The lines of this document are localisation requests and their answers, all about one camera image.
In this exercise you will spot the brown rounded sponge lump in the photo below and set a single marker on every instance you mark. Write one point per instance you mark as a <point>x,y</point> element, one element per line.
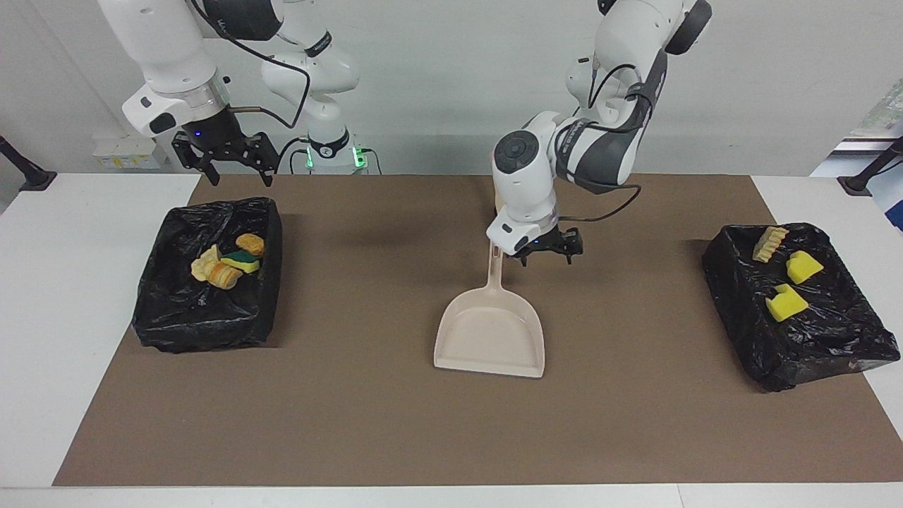
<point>250,245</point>

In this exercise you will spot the curled green yellow sponge piece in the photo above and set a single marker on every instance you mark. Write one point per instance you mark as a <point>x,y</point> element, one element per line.
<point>785,303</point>

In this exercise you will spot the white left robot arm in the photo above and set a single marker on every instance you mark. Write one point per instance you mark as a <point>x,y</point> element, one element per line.
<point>529,183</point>

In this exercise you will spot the beige sponge chunk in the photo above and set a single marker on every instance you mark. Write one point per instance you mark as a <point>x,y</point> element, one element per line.
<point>203,267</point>
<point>769,243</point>

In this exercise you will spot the black bag lined bin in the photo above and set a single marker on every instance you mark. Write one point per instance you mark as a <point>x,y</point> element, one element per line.
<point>176,317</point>
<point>811,346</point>

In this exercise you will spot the plain yellow sponge piece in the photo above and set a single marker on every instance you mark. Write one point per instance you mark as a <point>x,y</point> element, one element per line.
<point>804,267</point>

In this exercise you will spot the beige plastic dustpan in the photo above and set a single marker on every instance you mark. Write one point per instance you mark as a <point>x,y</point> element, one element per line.
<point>490,331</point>

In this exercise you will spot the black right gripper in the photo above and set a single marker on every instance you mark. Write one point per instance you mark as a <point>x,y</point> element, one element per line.
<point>222,144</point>

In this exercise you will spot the brown table mat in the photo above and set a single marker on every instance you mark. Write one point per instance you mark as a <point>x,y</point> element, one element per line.
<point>353,423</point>

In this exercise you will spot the small green yellow sponge wedge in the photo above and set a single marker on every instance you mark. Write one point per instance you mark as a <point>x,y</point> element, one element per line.
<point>243,262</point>

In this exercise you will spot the black camera stand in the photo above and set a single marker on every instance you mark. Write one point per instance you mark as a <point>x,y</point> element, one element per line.
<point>857,185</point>
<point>32,176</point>

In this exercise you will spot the orange striped sponge piece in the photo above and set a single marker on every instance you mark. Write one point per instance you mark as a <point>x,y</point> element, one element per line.
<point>223,275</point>

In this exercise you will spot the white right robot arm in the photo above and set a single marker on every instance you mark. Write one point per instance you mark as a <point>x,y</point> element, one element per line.
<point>169,49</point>

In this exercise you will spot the white wall socket box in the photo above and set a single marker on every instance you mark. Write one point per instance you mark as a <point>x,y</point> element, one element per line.
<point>130,152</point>

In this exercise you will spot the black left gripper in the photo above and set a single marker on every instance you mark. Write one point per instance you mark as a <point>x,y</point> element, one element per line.
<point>547,243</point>

